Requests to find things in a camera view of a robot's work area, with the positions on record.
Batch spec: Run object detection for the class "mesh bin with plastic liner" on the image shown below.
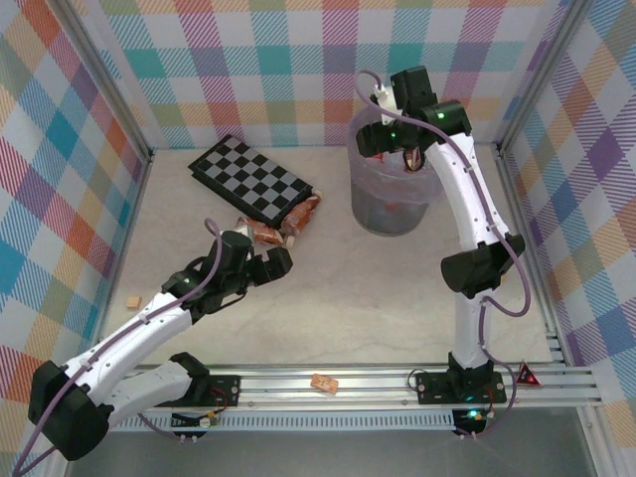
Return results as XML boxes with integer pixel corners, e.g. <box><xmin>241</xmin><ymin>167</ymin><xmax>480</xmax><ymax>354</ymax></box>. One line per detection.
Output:
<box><xmin>347</xmin><ymin>106</ymin><xmax>466</xmax><ymax>238</ymax></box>

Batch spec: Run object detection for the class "folded black grey chessboard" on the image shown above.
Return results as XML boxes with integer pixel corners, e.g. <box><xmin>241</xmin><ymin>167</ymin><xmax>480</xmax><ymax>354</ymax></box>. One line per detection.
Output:
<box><xmin>187</xmin><ymin>133</ymin><xmax>315</xmax><ymax>228</ymax></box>

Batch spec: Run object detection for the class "small controller board green light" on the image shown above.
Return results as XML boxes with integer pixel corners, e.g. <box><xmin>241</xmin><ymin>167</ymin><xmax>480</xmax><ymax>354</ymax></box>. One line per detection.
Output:
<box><xmin>454</xmin><ymin>407</ymin><xmax>486</xmax><ymax>428</ymax></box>

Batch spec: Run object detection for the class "red warning triangle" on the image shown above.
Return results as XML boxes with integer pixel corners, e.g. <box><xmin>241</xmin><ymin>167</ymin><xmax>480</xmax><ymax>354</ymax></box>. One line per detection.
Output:
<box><xmin>516</xmin><ymin>362</ymin><xmax>544</xmax><ymax>389</ymax></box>

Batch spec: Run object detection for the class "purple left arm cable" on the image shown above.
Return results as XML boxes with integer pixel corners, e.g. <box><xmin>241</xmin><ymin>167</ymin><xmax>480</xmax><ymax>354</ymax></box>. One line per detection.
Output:
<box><xmin>10</xmin><ymin>217</ymin><xmax>235</xmax><ymax>477</ymax></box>

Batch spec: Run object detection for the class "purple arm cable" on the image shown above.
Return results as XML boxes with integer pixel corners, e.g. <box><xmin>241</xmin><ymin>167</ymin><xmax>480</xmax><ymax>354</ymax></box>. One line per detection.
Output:
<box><xmin>10</xmin><ymin>217</ymin><xmax>235</xmax><ymax>477</ymax></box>
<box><xmin>357</xmin><ymin>69</ymin><xmax>529</xmax><ymax>441</ymax></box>

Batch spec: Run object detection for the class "aluminium corner post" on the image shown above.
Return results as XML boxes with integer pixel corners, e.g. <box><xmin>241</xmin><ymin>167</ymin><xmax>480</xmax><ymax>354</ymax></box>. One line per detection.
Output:
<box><xmin>496</xmin><ymin>0</ymin><xmax>595</xmax><ymax>155</ymax></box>
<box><xmin>52</xmin><ymin>0</ymin><xmax>155</xmax><ymax>160</ymax></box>

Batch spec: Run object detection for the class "aluminium side rail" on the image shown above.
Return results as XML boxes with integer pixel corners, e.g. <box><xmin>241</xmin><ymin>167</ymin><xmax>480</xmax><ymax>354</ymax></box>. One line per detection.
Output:
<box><xmin>494</xmin><ymin>143</ymin><xmax>572</xmax><ymax>372</ymax></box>
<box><xmin>86</xmin><ymin>151</ymin><xmax>155</xmax><ymax>374</ymax></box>

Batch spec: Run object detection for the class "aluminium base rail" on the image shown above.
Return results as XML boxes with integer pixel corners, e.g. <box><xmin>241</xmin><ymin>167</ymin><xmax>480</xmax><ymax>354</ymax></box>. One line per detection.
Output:
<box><xmin>133</xmin><ymin>365</ymin><xmax>602</xmax><ymax>413</ymax></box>

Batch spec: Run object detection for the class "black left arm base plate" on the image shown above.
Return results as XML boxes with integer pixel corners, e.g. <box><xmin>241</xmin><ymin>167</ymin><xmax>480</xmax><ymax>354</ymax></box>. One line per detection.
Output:
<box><xmin>188</xmin><ymin>375</ymin><xmax>242</xmax><ymax>408</ymax></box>

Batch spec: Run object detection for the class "white slotted cable duct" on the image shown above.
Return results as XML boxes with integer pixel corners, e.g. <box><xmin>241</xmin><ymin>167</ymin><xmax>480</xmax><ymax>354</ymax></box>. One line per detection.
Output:
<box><xmin>106</xmin><ymin>414</ymin><xmax>456</xmax><ymax>433</ymax></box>

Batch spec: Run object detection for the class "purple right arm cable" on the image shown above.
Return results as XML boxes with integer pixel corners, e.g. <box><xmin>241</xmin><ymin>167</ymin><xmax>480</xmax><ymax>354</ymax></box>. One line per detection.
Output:
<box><xmin>357</xmin><ymin>69</ymin><xmax>529</xmax><ymax>441</ymax></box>

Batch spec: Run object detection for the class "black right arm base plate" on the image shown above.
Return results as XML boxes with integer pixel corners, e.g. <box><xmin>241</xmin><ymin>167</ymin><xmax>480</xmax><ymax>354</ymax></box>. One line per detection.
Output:
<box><xmin>414</xmin><ymin>370</ymin><xmax>508</xmax><ymax>406</ymax></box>

